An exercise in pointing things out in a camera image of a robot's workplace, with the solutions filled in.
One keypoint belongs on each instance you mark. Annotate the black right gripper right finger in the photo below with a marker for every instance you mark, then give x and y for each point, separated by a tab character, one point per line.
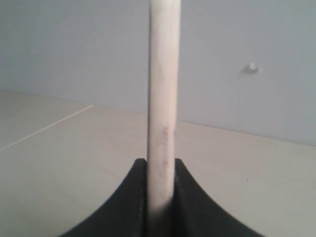
196	214

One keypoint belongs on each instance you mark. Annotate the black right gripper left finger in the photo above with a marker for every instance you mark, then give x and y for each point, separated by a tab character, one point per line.
123	214

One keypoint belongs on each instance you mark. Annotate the wooden paint brush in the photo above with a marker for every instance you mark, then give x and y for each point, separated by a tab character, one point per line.
165	18

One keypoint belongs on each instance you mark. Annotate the small white wall hook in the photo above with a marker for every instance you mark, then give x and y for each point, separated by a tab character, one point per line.
251	68

